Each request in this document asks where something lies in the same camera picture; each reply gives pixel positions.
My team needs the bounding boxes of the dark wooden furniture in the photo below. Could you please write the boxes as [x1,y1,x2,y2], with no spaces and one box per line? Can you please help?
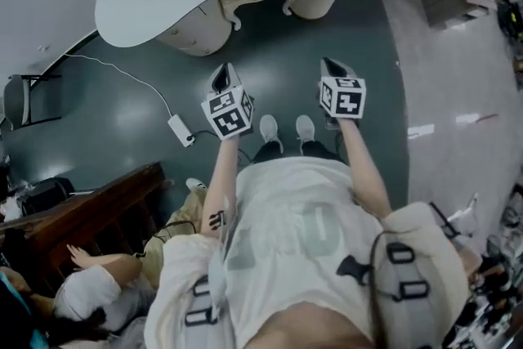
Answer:
[0,160,173,293]

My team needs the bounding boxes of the person's black trousers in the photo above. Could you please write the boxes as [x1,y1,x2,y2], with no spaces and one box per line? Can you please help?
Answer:
[250,139,345,167]

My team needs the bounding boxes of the white power adapter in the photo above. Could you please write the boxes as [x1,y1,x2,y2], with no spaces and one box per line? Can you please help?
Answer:
[167,114,198,149]

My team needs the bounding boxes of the person's right grey shoe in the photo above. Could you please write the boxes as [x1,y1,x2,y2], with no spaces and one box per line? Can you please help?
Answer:
[295,114,316,155]

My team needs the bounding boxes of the person's right forearm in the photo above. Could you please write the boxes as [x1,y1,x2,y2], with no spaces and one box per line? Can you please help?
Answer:
[337,117,394,222]

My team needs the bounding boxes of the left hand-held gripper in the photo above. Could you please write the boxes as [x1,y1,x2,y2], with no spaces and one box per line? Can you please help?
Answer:
[200,62,255,141]

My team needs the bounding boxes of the black cable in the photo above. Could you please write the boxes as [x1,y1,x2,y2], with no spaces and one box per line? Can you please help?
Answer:
[366,230,394,349]

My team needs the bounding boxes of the person's left grey shoe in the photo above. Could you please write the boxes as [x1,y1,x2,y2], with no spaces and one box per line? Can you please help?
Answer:
[258,114,284,154]

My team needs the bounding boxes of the person's white shirt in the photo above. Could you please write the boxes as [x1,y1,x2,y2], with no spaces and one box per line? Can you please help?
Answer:
[144,156,472,349]

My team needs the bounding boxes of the person's left forearm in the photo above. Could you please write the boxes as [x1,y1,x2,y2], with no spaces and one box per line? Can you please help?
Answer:
[199,133,241,236]

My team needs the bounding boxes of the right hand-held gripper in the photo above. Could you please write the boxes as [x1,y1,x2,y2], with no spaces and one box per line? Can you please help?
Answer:
[318,56,367,131]

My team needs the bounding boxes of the black bag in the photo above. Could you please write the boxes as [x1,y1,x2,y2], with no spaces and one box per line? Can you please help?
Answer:
[19,176,77,217]

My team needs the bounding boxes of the person's grey shoe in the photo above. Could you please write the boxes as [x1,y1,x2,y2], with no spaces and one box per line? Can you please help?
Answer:
[258,114,284,154]
[295,114,316,155]

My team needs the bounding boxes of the grey harness strap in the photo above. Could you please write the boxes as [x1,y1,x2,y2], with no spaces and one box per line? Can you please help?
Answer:
[383,240,445,349]

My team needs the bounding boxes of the white cable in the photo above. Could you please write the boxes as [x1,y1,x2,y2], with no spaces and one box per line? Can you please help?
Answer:
[63,51,177,119]

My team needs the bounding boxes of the grey folding chair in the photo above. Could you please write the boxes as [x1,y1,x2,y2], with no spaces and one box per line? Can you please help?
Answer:
[2,73,63,132]

